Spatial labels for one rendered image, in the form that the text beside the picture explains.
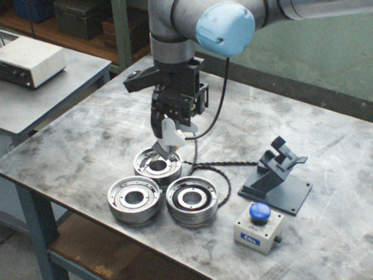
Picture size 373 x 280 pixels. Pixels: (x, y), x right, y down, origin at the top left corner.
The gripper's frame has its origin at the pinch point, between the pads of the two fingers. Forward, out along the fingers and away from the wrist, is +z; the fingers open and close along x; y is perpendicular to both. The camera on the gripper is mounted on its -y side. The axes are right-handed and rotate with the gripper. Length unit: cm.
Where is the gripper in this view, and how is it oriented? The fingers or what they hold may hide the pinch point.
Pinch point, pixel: (168, 142)
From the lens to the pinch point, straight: 104.6
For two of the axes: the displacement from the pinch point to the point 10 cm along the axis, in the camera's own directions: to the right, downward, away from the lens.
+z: 0.2, 7.8, 6.2
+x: 5.0, -5.5, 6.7
